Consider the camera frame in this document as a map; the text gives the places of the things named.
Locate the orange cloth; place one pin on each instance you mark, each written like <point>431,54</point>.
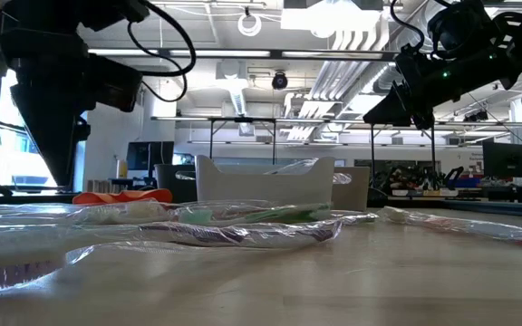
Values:
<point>120,197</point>

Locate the black workstation frame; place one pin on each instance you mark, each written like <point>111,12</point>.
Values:
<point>243,120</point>
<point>372,154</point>

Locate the black computer monitor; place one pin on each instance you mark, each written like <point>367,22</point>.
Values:
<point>508,160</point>
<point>143,156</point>

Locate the white plastic bin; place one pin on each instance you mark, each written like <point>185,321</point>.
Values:
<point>252,185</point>

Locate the purple toothbrush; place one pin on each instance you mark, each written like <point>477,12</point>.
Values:
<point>243,235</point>

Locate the black overhead light beam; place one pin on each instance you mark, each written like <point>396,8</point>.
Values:
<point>243,53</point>

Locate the translucent clear plastic bin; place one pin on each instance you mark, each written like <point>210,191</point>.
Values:
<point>356,190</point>

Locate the slate grey plastic bin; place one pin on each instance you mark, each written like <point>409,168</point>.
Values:
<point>175,185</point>

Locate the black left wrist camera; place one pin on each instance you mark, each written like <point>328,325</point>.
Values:
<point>116,83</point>

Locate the black background robot arm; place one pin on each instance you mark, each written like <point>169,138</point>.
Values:
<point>453,174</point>

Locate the orange toothbrush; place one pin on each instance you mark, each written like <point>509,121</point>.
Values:
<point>469,224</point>
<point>145,212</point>

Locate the yellow bottle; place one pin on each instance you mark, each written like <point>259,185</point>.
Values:
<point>122,169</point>

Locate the blue background crate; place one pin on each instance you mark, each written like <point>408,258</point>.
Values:
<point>462,182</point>

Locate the blue toothbrush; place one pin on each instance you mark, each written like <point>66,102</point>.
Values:
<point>292,166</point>

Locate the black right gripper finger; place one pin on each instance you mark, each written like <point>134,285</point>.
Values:
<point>424,120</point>
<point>390,113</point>

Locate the black ceiling-mounted camera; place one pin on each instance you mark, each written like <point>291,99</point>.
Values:
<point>279,81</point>

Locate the green wrapped toothbrush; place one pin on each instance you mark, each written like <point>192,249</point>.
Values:
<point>288,215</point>

